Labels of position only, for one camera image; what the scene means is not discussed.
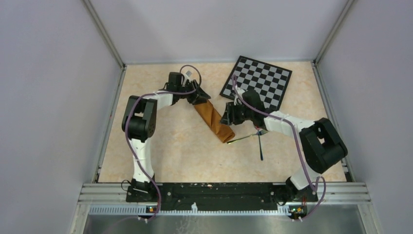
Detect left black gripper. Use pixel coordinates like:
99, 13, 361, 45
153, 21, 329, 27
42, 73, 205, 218
177, 79, 211, 105

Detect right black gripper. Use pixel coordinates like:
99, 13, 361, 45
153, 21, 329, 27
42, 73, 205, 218
219, 101, 254, 126

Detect brown cloth napkin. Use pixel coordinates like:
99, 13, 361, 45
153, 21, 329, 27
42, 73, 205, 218
194, 100, 235, 143

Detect iridescent spoon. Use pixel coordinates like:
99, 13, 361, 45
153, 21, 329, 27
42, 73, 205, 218
257, 130, 263, 161

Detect iridescent fork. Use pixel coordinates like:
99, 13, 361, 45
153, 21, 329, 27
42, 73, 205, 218
227, 129, 268, 144

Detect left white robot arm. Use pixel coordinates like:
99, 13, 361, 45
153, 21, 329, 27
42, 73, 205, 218
122, 72, 210, 202

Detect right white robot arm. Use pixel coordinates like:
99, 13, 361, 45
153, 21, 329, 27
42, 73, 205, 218
220, 88, 348, 201

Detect black grey checkerboard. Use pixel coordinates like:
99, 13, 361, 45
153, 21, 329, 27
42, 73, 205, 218
220, 56, 292, 111

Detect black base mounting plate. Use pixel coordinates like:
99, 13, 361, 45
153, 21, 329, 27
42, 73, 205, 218
126, 180, 318, 211

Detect aluminium frame rail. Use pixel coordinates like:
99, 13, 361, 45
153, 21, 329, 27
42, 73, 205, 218
78, 183, 129, 204

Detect white slotted cable duct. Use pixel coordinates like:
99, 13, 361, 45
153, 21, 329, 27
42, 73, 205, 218
89, 205, 290, 216

